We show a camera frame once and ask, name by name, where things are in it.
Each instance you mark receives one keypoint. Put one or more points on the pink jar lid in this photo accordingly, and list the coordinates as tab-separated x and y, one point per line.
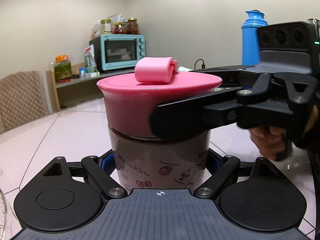
130	98

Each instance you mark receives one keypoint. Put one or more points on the orange lid pickle jar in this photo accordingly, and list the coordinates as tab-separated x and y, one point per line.
62	67

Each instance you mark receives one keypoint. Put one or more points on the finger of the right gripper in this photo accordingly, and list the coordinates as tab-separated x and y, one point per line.
186	118
234	72

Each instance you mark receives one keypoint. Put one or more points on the green white snack bag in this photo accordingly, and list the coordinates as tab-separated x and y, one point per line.
90	63

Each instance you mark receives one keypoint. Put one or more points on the blue thermos flask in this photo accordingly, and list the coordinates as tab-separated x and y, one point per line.
250	43

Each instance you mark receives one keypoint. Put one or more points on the teal toaster oven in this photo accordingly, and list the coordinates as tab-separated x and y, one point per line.
117	51

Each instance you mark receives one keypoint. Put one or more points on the gold lid glass jar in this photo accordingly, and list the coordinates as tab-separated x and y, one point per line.
105	26

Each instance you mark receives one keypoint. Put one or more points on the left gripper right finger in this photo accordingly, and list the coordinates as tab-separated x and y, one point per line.
255	196

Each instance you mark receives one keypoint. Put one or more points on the clear glass bowl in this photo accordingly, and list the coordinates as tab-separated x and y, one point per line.
6	217

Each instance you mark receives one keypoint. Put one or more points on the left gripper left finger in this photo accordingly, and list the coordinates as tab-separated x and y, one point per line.
65	196

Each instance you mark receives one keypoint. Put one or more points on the wooden side shelf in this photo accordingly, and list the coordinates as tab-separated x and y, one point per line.
75	90

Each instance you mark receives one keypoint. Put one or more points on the red chili jar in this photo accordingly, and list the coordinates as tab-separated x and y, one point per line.
119	28
132	26

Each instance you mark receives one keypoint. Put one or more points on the Hello Kitty thermos jar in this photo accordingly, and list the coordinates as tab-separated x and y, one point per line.
151	163

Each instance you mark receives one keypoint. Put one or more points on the right hand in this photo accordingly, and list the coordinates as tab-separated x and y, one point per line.
270	141

